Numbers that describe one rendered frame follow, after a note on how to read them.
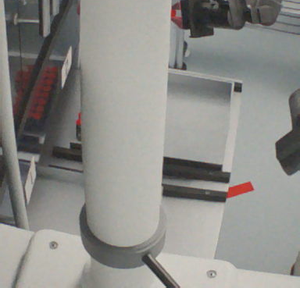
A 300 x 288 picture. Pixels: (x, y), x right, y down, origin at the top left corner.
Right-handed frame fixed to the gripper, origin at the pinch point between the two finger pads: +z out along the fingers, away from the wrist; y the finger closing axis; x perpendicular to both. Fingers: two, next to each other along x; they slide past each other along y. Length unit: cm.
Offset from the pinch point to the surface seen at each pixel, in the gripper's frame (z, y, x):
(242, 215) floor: 60, -81, -82
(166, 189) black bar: 2.1, -38.2, 3.9
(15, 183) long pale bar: -23, -19, 58
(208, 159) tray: 2.5, -35.1, -9.6
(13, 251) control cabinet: -51, -18, 78
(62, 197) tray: 16.6, -38.4, 21.6
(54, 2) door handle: -13.0, 8.1, 40.1
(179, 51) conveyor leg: 94, -28, -90
